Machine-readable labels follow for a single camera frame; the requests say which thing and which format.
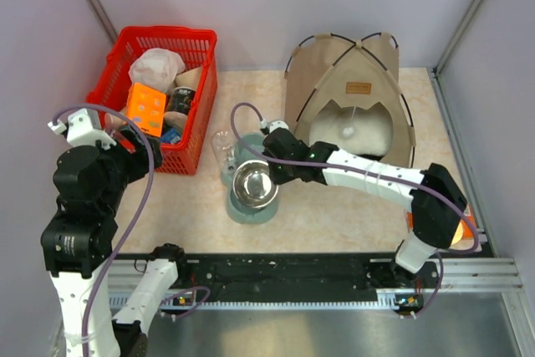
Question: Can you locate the steel bowl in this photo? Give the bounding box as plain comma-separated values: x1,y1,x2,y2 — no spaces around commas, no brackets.
232,160,278,209

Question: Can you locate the red plastic basket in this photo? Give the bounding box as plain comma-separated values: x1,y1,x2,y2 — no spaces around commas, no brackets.
85,26,218,176

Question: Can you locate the pink white plastic bag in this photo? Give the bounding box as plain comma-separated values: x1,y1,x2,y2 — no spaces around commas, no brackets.
129,48,186,94

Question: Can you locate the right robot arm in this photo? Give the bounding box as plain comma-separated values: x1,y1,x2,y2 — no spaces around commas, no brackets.
263,128,467,287

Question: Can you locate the blue snack packet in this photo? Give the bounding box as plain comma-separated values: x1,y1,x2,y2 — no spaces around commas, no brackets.
160,128,181,145

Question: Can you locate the beige paper cup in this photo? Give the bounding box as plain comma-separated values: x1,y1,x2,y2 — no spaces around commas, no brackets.
104,112,126,130

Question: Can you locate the black tent pole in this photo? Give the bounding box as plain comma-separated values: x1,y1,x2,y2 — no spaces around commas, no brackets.
330,32,416,167
283,33,400,127

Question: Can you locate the black instant noodle cup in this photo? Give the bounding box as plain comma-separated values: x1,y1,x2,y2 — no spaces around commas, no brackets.
166,86,196,115

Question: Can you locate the beige fabric pet tent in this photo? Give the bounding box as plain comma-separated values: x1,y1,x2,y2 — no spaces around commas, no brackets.
284,54,410,167

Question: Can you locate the brown paper cone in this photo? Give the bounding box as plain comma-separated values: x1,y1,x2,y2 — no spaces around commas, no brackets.
175,66,203,90

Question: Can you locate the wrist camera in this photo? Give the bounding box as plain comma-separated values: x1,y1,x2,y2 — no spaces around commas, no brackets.
260,120,289,135
48,108,117,150

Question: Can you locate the orange cardboard box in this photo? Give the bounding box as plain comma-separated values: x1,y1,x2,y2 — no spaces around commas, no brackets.
125,83,167,138

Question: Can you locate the white pompom toy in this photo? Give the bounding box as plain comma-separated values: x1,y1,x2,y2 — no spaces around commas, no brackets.
340,107,356,139

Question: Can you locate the clear plastic bottle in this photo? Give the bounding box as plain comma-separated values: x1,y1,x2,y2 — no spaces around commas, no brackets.
211,130,237,175

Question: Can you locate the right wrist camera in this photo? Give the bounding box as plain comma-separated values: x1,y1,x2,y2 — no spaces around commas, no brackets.
260,120,289,135

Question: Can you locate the white fluffy cushion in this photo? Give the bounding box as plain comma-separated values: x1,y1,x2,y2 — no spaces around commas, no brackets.
309,104,393,157

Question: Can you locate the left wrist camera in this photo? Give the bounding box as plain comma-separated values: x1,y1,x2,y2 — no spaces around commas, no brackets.
48,108,117,150

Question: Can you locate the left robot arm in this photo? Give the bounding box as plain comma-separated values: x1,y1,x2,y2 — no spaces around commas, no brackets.
41,129,190,356

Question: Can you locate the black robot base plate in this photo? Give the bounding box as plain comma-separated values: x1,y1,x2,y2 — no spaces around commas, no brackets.
112,252,442,303

